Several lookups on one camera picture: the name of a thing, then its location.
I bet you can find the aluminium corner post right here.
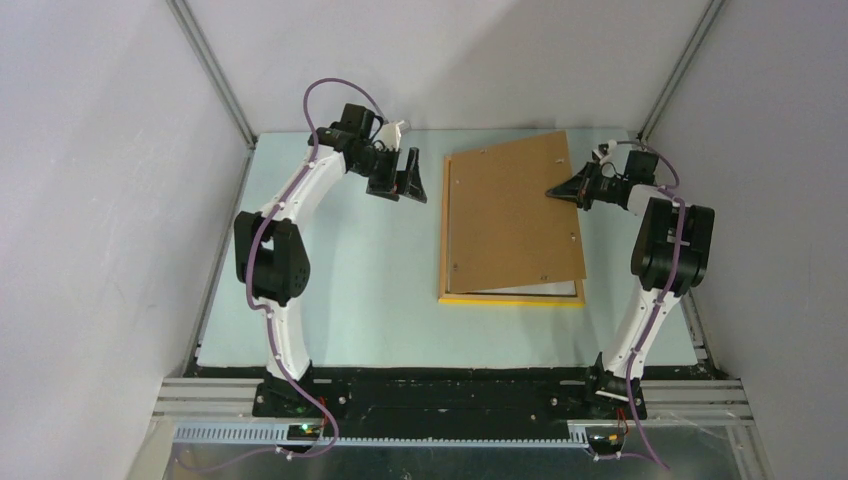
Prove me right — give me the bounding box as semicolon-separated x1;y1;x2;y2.
636;0;728;142

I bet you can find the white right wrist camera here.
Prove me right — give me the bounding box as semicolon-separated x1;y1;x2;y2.
592;140;619;166

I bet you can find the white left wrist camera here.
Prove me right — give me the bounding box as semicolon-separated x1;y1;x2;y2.
373;120;410;152

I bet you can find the yellow wooden picture frame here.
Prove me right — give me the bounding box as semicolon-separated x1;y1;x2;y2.
438;155;586;308

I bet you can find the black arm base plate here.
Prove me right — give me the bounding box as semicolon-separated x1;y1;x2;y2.
252;366;647;441

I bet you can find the aluminium corner post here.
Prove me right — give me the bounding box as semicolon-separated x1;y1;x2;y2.
166;0;257;150
636;0;728;142

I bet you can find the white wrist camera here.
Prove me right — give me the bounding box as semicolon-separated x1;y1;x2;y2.
373;120;410;152
592;140;619;166

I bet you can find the brown cardboard backing board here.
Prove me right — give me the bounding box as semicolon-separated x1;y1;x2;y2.
448;131;587;294

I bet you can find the aluminium front rail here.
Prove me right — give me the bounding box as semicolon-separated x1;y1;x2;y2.
153;378;754;428

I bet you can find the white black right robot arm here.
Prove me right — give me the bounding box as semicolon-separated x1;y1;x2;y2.
546;141;715;418

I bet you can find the grey slotted cable duct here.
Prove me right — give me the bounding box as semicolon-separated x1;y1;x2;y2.
173;421;589;449

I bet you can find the mountain landscape photo print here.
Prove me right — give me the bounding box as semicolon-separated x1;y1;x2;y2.
476;281;577;297

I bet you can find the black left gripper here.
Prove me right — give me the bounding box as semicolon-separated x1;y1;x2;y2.
349;145;425;203

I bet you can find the aluminium corner post left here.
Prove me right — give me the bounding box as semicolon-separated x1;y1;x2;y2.
166;0;257;150

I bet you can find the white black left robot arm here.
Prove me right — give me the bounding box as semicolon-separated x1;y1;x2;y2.
233;104;427;417

